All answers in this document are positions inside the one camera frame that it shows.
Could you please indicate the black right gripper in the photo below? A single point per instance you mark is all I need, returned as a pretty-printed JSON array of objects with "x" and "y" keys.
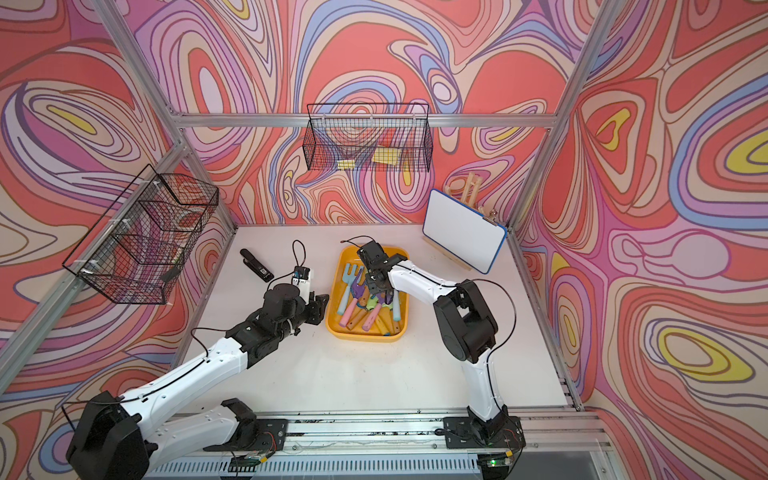
[{"x": 371, "y": 284}]

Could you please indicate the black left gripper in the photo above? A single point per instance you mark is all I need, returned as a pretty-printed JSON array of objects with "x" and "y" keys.
[{"x": 316, "y": 309}]

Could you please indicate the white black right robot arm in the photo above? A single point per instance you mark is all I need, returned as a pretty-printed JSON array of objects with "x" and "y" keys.
[{"x": 468, "y": 330}]

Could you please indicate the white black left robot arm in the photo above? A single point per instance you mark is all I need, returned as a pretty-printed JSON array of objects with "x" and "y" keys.
[{"x": 126, "y": 436}]

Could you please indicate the yellow plastic storage box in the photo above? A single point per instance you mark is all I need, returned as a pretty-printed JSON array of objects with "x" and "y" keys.
[{"x": 372, "y": 319}]

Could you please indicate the black stapler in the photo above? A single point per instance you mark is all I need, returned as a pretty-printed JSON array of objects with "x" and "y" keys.
[{"x": 253, "y": 264}]

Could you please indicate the blue framed whiteboard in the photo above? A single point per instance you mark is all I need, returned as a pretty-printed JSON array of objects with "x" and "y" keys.
[{"x": 463, "y": 230}]

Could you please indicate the wooden easel stand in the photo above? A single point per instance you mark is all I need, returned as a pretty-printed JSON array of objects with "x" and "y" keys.
[{"x": 471, "y": 187}]

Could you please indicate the blue handled garden fork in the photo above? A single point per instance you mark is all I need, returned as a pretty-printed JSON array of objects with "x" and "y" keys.
[{"x": 349, "y": 277}]

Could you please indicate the purple garden fork pink handle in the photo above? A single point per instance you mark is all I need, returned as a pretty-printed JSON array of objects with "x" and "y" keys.
[{"x": 357, "y": 290}]

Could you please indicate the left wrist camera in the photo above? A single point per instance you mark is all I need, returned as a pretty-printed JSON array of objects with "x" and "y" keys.
[{"x": 301, "y": 278}]

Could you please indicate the black wire basket back wall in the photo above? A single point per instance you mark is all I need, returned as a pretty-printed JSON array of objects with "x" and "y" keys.
[{"x": 368, "y": 136}]

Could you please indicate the black wire basket wall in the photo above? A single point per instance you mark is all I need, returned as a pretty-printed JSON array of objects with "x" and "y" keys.
[
  {"x": 368, "y": 136},
  {"x": 136, "y": 251}
]

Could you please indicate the black wire basket left wall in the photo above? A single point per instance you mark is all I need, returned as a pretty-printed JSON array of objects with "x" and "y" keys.
[{"x": 136, "y": 251}]

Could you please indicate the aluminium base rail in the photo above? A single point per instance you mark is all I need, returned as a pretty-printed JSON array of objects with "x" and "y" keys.
[{"x": 430, "y": 444}]

